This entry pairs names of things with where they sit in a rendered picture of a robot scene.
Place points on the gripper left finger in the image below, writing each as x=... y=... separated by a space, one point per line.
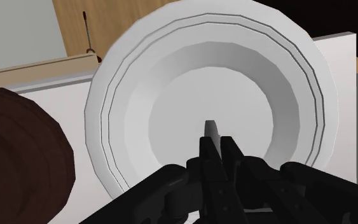
x=172 y=186

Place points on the white bowl with grey rings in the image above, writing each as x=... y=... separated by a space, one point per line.
x=228 y=90

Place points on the dark brown bowl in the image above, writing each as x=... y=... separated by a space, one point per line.
x=17 y=155

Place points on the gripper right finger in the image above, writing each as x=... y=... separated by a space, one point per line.
x=290 y=186

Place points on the thin dark rod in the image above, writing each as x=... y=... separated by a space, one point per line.
x=88 y=31

